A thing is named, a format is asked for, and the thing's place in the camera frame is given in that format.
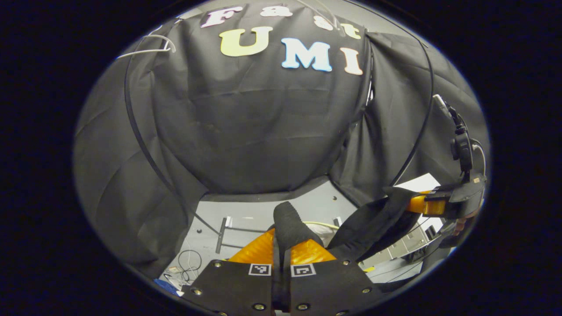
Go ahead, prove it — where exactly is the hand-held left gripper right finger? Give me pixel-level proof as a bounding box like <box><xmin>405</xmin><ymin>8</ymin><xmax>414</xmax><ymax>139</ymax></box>
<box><xmin>282</xmin><ymin>238</ymin><xmax>388</xmax><ymax>316</ymax></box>

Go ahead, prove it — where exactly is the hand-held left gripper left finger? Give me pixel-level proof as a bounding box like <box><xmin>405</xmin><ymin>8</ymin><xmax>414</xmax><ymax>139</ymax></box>
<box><xmin>181</xmin><ymin>227</ymin><xmax>277</xmax><ymax>316</ymax></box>

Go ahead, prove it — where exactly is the black garment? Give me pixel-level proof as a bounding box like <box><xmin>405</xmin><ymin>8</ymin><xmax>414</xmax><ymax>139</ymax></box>
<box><xmin>272</xmin><ymin>186</ymin><xmax>423</xmax><ymax>265</ymax></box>

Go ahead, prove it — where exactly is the yellow rimmed laundry hamper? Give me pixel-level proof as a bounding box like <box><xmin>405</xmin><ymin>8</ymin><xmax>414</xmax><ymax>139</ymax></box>
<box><xmin>302</xmin><ymin>221</ymin><xmax>344</xmax><ymax>247</ymax></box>

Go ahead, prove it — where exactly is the white clothes hanger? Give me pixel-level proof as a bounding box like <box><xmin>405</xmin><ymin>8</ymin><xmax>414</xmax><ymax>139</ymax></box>
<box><xmin>298</xmin><ymin>0</ymin><xmax>348</xmax><ymax>32</ymax></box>
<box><xmin>116</xmin><ymin>34</ymin><xmax>177</xmax><ymax>60</ymax></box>

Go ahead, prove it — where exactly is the white flat board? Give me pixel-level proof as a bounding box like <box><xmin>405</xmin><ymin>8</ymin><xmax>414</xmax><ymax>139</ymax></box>
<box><xmin>394</xmin><ymin>172</ymin><xmax>442</xmax><ymax>194</ymax></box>

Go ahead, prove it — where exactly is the white drawer unit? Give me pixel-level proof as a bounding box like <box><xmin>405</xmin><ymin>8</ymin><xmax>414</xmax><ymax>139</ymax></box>
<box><xmin>359</xmin><ymin>219</ymin><xmax>440</xmax><ymax>271</ymax></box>

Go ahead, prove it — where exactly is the black backdrop cloth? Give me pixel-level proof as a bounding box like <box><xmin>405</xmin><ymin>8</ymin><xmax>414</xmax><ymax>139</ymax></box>
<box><xmin>72</xmin><ymin>2</ymin><xmax>490</xmax><ymax>280</ymax></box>

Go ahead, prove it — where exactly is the thin coiled cable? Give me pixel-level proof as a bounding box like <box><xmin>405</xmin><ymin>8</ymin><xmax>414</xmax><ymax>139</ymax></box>
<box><xmin>164</xmin><ymin>249</ymin><xmax>204</xmax><ymax>287</ymax></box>

